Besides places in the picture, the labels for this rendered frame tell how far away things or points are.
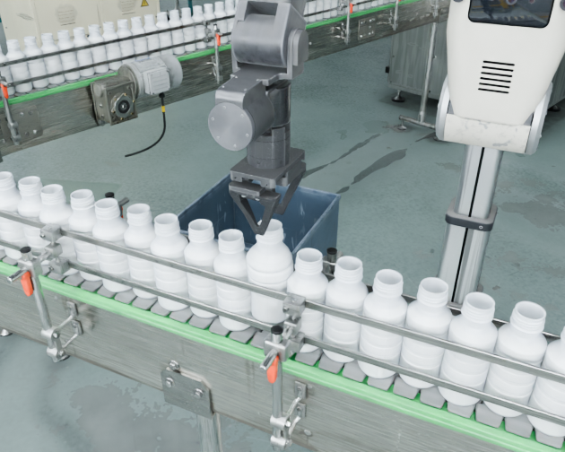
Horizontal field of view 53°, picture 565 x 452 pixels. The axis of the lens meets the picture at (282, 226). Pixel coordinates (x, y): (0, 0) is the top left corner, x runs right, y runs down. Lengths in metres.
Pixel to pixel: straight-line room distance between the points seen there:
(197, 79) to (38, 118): 0.71
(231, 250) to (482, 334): 0.36
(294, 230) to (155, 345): 0.63
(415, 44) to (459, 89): 3.51
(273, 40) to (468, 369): 0.48
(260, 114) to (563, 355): 0.46
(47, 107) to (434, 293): 1.67
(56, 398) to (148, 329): 1.34
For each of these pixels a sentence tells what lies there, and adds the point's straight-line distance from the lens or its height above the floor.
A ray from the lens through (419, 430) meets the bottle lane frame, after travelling 0.87.
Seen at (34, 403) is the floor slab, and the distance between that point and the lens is 2.33.
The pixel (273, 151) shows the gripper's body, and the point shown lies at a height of 1.33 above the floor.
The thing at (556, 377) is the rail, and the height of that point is 1.11.
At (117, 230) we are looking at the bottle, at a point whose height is 1.12.
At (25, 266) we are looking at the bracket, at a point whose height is 1.08.
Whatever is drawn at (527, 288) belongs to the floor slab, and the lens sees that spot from 2.87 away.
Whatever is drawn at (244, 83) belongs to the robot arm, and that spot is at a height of 1.42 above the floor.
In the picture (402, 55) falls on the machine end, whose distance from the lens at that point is 4.83.
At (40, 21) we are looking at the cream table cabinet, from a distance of 4.65.
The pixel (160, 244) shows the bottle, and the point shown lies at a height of 1.13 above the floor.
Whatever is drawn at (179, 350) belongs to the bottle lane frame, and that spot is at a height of 0.95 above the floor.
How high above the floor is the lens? 1.62
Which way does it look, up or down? 32 degrees down
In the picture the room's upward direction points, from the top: straight up
